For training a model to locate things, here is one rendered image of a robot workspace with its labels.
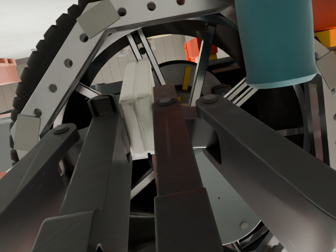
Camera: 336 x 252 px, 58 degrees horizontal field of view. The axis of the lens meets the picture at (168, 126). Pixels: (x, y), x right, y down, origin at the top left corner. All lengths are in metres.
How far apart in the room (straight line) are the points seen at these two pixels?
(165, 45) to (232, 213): 6.17
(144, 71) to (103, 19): 0.31
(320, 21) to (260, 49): 0.62
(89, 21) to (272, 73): 0.27
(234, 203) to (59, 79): 0.30
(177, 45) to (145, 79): 6.33
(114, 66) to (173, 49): 1.28
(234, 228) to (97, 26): 0.33
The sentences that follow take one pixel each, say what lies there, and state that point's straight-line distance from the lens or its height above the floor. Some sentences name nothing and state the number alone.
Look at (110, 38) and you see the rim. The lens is 0.56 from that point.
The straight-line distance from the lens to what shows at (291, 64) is 0.39.
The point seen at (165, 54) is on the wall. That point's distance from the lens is 6.48.
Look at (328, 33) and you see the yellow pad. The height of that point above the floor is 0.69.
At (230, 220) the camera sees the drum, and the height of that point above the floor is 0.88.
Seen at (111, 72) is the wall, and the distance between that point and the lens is 6.61.
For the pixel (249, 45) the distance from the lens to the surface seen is 0.40.
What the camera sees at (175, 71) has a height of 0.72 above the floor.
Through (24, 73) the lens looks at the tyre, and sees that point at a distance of 0.59.
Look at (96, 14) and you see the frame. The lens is 0.48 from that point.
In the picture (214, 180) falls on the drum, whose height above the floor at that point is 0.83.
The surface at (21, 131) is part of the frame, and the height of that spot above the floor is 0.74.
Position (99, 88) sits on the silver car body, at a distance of 2.35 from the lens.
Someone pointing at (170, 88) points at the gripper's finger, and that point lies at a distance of 0.16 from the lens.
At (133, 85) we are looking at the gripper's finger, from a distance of 0.15.
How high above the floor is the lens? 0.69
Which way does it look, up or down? 11 degrees up
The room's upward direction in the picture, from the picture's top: 169 degrees clockwise
